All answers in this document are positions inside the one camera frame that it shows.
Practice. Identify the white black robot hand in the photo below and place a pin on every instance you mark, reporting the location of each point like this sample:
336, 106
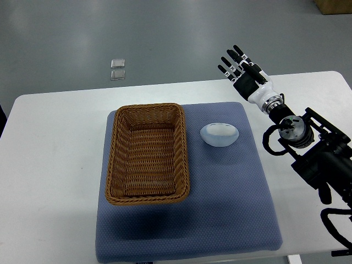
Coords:
251, 82

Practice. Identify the light blue oval toy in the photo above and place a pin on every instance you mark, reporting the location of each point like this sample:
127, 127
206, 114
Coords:
219, 134

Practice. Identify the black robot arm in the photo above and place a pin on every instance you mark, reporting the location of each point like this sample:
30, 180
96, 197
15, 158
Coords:
320, 150

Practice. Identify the brown wicker basket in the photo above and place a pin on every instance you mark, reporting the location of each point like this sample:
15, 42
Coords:
148, 158

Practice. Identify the cardboard box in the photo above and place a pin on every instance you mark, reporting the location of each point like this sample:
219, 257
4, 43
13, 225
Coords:
332, 7

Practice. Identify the upper silver floor plate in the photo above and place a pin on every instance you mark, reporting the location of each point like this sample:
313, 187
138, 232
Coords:
117, 63

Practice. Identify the blue quilted mat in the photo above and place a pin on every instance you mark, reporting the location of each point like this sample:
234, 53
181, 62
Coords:
229, 209

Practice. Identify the white table leg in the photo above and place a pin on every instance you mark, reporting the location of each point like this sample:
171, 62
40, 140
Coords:
294, 259

